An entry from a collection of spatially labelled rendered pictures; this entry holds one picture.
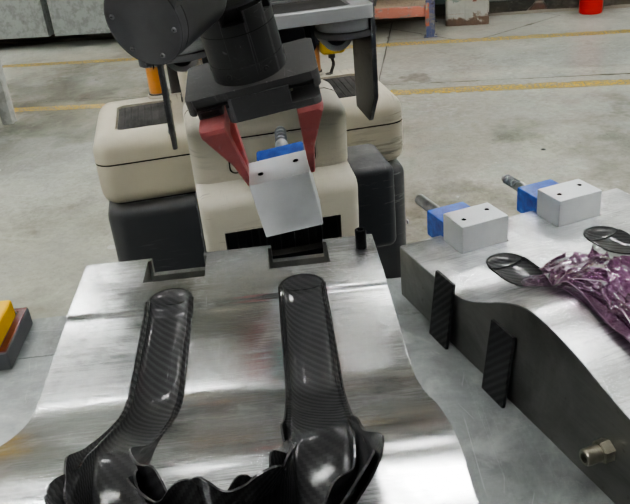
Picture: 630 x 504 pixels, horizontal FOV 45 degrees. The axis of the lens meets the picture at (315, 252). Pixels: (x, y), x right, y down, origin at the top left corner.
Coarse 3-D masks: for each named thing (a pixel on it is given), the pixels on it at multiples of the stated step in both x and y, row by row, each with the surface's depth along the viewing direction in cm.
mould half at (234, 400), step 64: (256, 256) 68; (128, 320) 61; (192, 320) 60; (256, 320) 59; (384, 320) 58; (64, 384) 55; (128, 384) 54; (192, 384) 53; (256, 384) 53; (384, 384) 51; (0, 448) 45; (64, 448) 43; (192, 448) 41; (256, 448) 40; (384, 448) 39; (448, 448) 38
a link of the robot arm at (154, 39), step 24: (120, 0) 47; (144, 0) 46; (168, 0) 46; (192, 0) 47; (216, 0) 50; (120, 24) 48; (144, 24) 48; (168, 24) 47; (192, 24) 48; (144, 48) 49; (168, 48) 48
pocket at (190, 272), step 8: (152, 264) 69; (152, 272) 70; (160, 272) 70; (168, 272) 70; (176, 272) 70; (184, 272) 70; (192, 272) 70; (200, 272) 70; (144, 280) 67; (152, 280) 70; (160, 280) 70
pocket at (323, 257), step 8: (296, 256) 71; (304, 256) 70; (312, 256) 70; (320, 256) 70; (328, 256) 68; (272, 264) 70; (280, 264) 70; (288, 264) 70; (296, 264) 70; (304, 264) 70
